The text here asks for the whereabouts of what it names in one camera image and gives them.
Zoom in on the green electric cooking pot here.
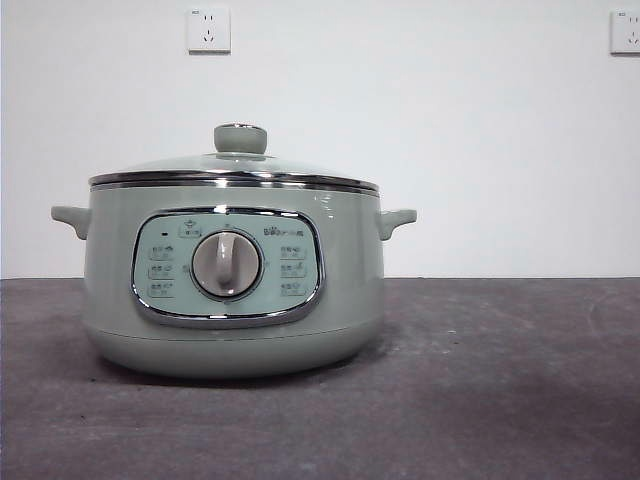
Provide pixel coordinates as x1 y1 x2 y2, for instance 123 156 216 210
49 173 419 377

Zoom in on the white wall socket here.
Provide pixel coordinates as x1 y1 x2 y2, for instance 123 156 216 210
609 9 640 56
187 6 233 55

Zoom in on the glass lid with green knob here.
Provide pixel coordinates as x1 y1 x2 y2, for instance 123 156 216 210
88 120 380 190

